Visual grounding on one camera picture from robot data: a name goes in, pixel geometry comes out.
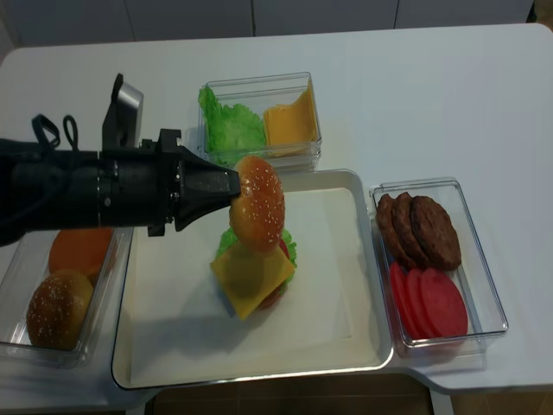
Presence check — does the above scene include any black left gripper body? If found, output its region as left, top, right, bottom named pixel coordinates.
left=98, top=129, right=192, bottom=236

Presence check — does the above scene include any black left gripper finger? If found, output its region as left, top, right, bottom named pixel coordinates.
left=179, top=149, right=241, bottom=199
left=174, top=192, right=240, bottom=232

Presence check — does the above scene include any sesame bun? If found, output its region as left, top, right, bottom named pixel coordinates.
left=26, top=270, right=93, bottom=350
left=229, top=155, right=285, bottom=253

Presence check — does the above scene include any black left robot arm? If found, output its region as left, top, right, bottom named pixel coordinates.
left=1, top=129, right=241, bottom=246

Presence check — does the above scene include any green lettuce on burger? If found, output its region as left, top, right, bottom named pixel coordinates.
left=210, top=228, right=297, bottom=294

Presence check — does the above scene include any green lettuce in container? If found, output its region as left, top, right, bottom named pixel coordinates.
left=198, top=86, right=266, bottom=166

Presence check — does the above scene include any yellow cheese slice on burger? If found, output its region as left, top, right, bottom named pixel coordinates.
left=210, top=240, right=296, bottom=320

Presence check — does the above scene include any clear lettuce and cheese container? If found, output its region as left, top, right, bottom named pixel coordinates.
left=196, top=72, right=322, bottom=171

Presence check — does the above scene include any yellow cheese slices stack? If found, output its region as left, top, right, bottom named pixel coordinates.
left=264, top=85, right=318, bottom=156

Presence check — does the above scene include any orange bottom bun in container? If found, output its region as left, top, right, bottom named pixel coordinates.
left=48, top=227, right=113, bottom=286

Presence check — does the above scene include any red tomato on burger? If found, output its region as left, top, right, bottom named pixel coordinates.
left=279, top=239, right=289, bottom=259

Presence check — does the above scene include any white paper sheet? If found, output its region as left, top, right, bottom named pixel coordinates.
left=127, top=186, right=380, bottom=387

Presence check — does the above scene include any white metal tray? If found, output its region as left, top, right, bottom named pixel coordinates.
left=110, top=168, right=395, bottom=390

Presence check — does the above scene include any bottom bun of burger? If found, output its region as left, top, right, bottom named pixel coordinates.
left=258, top=283, right=287, bottom=310

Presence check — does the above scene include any clear bun container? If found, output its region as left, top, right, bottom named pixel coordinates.
left=1, top=228, right=133, bottom=368

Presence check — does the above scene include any sesame top bun in container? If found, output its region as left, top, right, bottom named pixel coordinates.
left=26, top=270, right=93, bottom=350

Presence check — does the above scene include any brown patty back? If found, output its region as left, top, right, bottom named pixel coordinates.
left=376, top=194, right=416, bottom=269

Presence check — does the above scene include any brown patty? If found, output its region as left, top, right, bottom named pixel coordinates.
left=376, top=194, right=416, bottom=269
left=410, top=196, right=461, bottom=271
left=391, top=192, right=430, bottom=268

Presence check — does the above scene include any brown patty middle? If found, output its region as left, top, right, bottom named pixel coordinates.
left=391, top=192, right=430, bottom=268

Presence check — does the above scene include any red tomato slice back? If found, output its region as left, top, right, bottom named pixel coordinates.
left=390, top=262, right=420, bottom=340

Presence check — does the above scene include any red tomato slice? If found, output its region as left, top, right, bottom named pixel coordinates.
left=405, top=268, right=435, bottom=339
left=390, top=262, right=420, bottom=340
left=420, top=268, right=468, bottom=337

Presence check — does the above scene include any brown patty front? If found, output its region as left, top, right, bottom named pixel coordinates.
left=410, top=196, right=461, bottom=271

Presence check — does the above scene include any red tomato slice middle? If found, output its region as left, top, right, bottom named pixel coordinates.
left=405, top=268, right=435, bottom=339

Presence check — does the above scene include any clear patty and tomato container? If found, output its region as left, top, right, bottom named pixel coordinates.
left=368, top=176, right=510, bottom=358

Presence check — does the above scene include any red tomato slice front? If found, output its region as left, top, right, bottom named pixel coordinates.
left=420, top=268, right=468, bottom=337

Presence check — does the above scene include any white table leg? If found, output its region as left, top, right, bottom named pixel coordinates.
left=426, top=380, right=454, bottom=415

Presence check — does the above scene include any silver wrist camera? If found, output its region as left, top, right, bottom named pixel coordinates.
left=102, top=73, right=143, bottom=151

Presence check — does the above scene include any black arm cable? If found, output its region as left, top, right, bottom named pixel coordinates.
left=30, top=113, right=81, bottom=165

